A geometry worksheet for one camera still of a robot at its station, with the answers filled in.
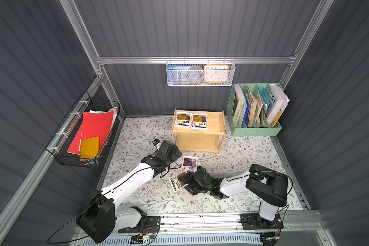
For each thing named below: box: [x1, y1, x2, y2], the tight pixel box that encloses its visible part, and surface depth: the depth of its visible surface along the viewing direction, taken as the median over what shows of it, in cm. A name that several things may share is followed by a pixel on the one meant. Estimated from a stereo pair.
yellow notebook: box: [79, 136, 100, 161], surface depth 69 cm
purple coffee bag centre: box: [181, 155, 199, 174], surface depth 96 cm
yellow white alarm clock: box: [203, 64, 230, 82], surface depth 91 cm
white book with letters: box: [265, 84, 291, 128], surface depth 101 cm
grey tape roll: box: [187, 65, 204, 85], surface depth 89 cm
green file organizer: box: [226, 83, 283, 137], surface depth 104 cm
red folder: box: [66, 110, 114, 155], surface depth 74 cm
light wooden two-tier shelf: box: [171, 108, 227, 154], surface depth 92 cm
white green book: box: [232, 85, 246, 127], surface depth 101 cm
